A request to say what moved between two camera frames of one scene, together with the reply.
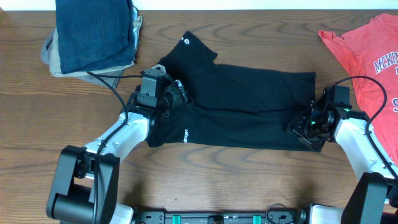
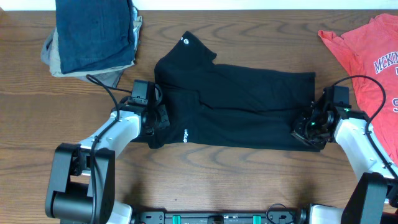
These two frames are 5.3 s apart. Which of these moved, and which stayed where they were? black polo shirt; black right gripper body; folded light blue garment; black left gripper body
Moved: black left gripper body
Stayed: folded light blue garment; black polo shirt; black right gripper body
